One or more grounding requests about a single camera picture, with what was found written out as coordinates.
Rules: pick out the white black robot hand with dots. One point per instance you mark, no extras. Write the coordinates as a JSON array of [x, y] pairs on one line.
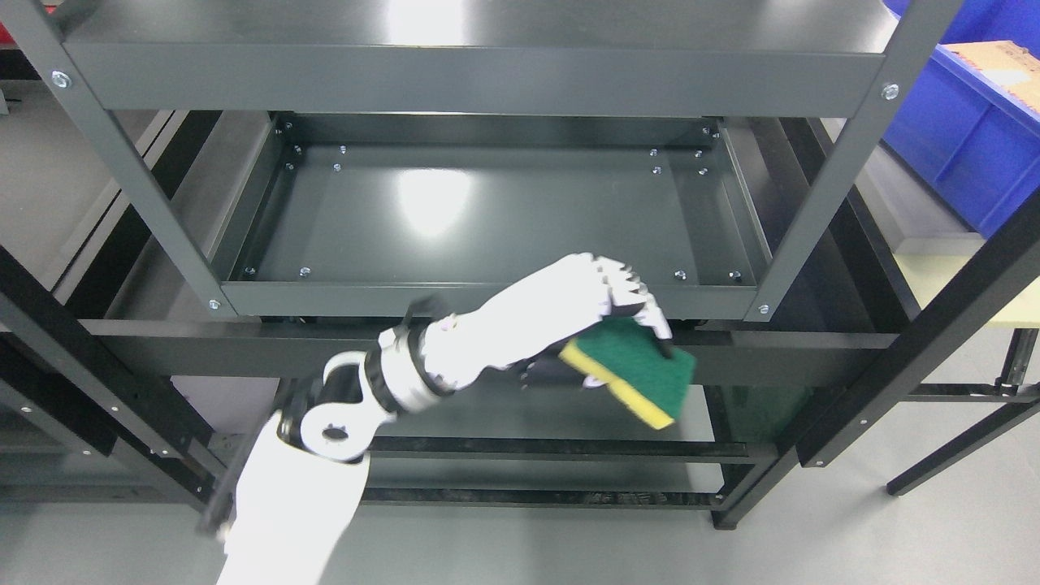
[[549, 306]]

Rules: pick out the green yellow sponge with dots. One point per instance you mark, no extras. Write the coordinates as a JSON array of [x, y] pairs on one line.
[[646, 375]]

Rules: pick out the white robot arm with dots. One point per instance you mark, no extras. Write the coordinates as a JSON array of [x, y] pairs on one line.
[[286, 502]]

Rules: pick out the grey metal shelf unit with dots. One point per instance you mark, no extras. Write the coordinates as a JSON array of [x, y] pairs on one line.
[[338, 158]]

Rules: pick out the black metal shelf rack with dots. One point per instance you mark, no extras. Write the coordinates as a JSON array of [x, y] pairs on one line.
[[105, 323]]

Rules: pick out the blue plastic bin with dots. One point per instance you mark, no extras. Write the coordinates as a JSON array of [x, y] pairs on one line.
[[974, 142]]

